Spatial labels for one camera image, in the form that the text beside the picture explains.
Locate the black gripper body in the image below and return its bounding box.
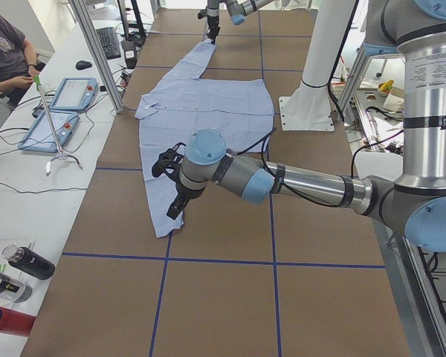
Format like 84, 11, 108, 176
175, 175, 205, 203
206, 5, 219, 28

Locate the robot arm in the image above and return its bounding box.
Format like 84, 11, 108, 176
152, 1, 446, 252
197, 0, 271, 44

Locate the black computer mouse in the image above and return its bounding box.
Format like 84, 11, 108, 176
75, 60, 92, 71

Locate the metal reach grabber stick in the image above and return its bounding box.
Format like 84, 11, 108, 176
33, 74, 83, 176

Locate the grey labelled bottle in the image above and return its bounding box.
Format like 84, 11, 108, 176
0, 273, 33, 303

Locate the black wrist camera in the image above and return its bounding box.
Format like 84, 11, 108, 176
152, 142, 186, 181

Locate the grey aluminium frame post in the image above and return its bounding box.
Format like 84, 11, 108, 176
69, 0, 124, 114

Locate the far blue teach pendant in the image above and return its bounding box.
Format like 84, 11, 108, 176
49, 77, 99, 112

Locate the black keyboard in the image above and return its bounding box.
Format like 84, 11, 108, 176
96, 27, 121, 60

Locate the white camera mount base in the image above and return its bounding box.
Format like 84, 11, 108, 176
279, 0, 358, 132

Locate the light blue striped shirt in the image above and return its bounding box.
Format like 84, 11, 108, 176
135, 40, 274, 238

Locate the red bottle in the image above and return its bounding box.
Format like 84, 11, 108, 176
0, 306, 36, 337

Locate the black water bottle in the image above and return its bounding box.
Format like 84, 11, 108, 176
2, 245, 55, 280

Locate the near blue teach pendant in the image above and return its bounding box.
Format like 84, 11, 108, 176
18, 111, 79, 153

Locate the seated person grey shirt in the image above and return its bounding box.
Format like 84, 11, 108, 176
0, 15, 45, 106

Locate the blue teach pendant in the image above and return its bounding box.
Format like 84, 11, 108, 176
18, 111, 79, 153
49, 77, 99, 112

